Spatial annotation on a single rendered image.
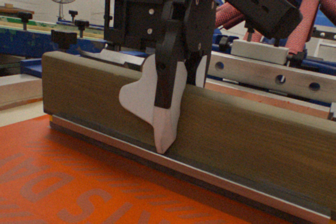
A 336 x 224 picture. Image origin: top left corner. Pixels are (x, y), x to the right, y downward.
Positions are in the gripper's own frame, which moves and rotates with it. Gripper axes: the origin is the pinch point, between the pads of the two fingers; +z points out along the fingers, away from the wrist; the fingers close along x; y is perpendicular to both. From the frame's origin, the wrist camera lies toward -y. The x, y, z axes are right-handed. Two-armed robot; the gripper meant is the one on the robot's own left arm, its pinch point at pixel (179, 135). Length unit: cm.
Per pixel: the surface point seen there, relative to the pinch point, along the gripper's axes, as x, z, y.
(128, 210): 7.6, 4.7, 0.8
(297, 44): -66, -8, -6
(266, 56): -45.3, -4.7, -0.9
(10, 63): -218, 67, 324
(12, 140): 5.3, 4.1, 18.3
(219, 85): -33.1, 1.4, 5.5
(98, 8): -432, -8, 362
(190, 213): 4.6, 4.9, -3.9
